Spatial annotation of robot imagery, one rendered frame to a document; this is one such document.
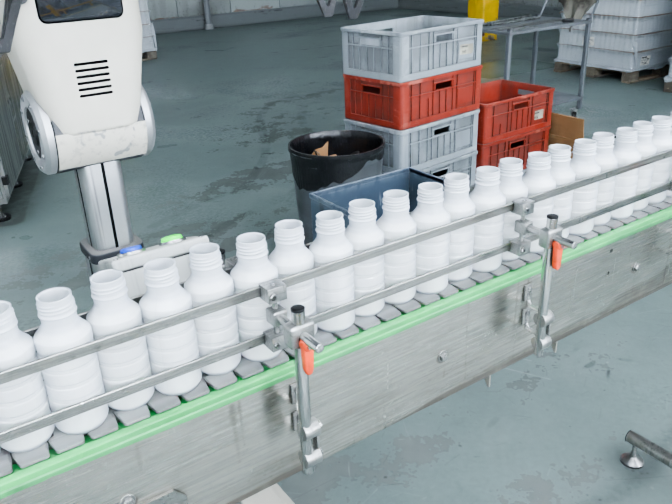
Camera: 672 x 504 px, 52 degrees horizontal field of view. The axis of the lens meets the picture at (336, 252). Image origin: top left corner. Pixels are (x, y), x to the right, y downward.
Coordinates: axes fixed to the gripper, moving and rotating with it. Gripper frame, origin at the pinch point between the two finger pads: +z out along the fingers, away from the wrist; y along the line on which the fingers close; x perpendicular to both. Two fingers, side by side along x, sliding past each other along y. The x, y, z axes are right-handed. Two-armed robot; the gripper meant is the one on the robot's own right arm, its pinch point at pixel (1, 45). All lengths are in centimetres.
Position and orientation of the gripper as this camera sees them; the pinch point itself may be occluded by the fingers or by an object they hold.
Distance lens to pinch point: 87.0
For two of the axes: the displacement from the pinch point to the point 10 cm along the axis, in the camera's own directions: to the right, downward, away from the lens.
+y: 5.7, 3.1, -7.6
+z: 0.4, 9.2, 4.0
